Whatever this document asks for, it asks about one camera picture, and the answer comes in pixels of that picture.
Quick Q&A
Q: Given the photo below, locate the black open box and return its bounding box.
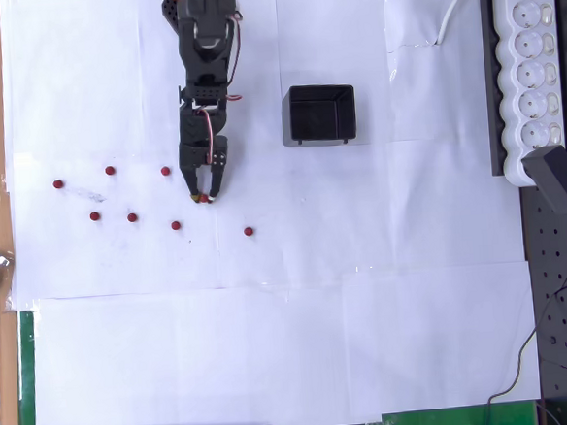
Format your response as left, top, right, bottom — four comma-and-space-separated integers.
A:
279, 82, 359, 149

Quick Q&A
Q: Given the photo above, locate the green cutting mat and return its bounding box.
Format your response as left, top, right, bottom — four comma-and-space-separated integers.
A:
10, 275, 543, 425

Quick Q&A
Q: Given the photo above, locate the white power cable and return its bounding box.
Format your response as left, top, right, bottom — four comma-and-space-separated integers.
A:
432, 0, 487, 48

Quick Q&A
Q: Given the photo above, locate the red white gripper wire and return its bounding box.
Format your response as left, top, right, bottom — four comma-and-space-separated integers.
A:
195, 108, 217, 167

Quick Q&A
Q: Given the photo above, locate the thin black adapter cable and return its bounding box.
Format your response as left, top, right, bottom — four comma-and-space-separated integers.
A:
468, 212, 567, 425

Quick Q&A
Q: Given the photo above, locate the black power adapter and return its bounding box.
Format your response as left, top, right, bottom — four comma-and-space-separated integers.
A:
520, 143, 567, 221

